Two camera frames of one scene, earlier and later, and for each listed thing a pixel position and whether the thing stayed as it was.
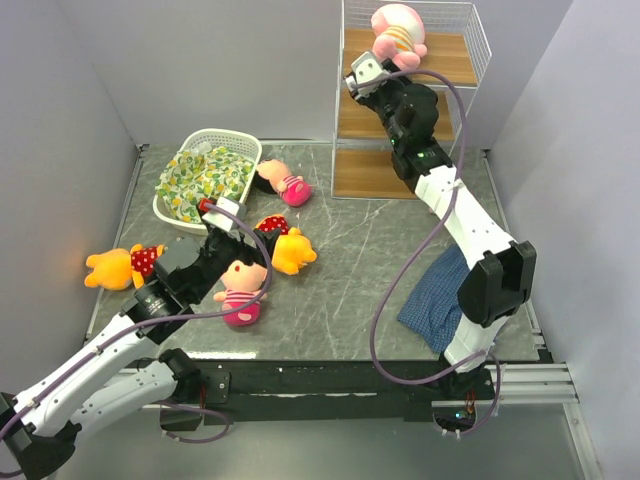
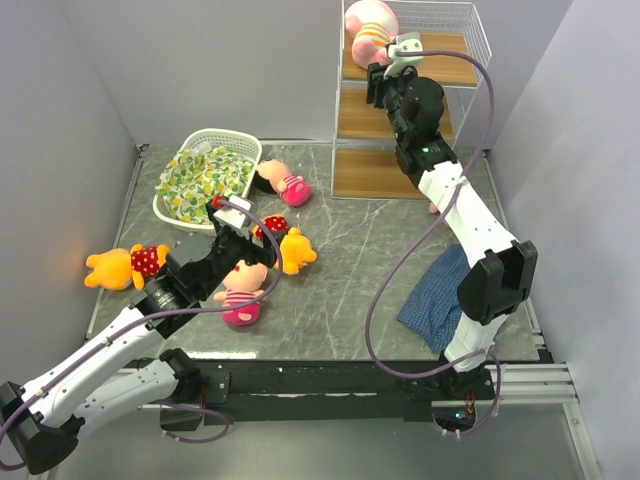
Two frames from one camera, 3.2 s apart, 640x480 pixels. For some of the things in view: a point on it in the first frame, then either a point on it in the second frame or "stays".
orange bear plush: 292,252 stays
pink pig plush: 400,35 -> 372,24
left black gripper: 247,254 stays
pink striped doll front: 241,298 stays
